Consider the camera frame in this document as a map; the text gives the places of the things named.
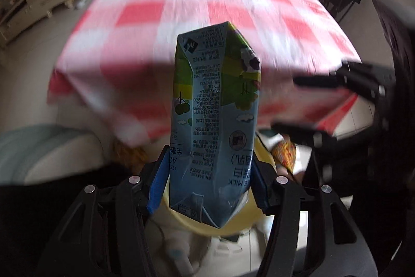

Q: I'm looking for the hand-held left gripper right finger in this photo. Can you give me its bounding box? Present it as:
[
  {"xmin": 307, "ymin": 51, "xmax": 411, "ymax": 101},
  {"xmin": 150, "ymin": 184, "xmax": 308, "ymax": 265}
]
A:
[{"xmin": 251, "ymin": 157, "xmax": 380, "ymax": 277}]

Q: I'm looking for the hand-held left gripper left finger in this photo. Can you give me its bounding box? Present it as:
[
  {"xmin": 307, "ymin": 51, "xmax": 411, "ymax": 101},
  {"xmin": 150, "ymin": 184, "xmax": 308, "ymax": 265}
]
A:
[{"xmin": 39, "ymin": 145, "xmax": 171, "ymax": 277}]

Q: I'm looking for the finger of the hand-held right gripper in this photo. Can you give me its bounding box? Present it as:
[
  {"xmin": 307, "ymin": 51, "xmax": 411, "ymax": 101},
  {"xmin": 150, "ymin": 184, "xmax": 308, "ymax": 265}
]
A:
[
  {"xmin": 293, "ymin": 61, "xmax": 394, "ymax": 102},
  {"xmin": 271, "ymin": 123, "xmax": 338, "ymax": 181}
]

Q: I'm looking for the yellow bowl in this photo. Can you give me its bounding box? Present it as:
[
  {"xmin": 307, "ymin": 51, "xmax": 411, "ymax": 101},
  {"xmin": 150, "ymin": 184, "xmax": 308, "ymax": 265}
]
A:
[{"xmin": 160, "ymin": 137, "xmax": 279, "ymax": 237}]

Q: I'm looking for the blue green milk carton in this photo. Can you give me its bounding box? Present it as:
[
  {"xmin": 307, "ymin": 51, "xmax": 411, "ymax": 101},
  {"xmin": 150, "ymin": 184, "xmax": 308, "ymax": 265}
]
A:
[{"xmin": 169, "ymin": 21, "xmax": 262, "ymax": 229}]

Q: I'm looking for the orange patterned snack wrapper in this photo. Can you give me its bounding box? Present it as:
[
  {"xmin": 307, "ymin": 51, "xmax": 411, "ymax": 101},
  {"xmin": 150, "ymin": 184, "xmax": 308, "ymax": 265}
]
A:
[{"xmin": 271, "ymin": 136, "xmax": 297, "ymax": 175}]

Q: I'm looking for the grey-green leather armchair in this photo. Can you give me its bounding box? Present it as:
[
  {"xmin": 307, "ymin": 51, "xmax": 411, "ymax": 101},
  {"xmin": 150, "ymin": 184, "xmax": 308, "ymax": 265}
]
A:
[{"xmin": 0, "ymin": 124, "xmax": 105, "ymax": 184}]

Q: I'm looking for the red white checkered tablecloth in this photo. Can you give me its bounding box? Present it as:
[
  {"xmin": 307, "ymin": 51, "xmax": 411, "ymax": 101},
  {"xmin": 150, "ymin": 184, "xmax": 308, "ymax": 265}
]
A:
[{"xmin": 47, "ymin": 0, "xmax": 362, "ymax": 148}]

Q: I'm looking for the cream tv cabinet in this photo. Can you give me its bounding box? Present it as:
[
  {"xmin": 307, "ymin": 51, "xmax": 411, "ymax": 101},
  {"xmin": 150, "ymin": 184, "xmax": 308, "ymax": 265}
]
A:
[{"xmin": 0, "ymin": 0, "xmax": 85, "ymax": 48}]

